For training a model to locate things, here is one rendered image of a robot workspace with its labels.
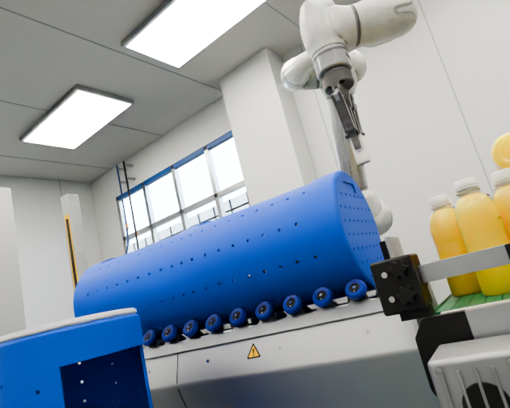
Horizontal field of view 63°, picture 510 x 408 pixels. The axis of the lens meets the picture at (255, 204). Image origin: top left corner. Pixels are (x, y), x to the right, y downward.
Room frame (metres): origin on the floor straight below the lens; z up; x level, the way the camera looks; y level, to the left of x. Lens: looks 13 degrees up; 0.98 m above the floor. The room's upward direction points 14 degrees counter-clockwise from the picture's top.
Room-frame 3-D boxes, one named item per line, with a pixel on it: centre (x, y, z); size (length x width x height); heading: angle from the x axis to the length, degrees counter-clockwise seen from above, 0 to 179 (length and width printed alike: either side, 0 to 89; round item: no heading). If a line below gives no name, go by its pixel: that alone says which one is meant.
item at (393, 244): (0.94, -0.27, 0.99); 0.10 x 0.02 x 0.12; 151
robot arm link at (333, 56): (0.95, -0.27, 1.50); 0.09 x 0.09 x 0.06
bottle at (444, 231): (0.90, -0.38, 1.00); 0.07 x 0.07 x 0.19
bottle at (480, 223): (0.77, -0.39, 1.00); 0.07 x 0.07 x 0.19
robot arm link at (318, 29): (0.95, -0.28, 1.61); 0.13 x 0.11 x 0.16; 90
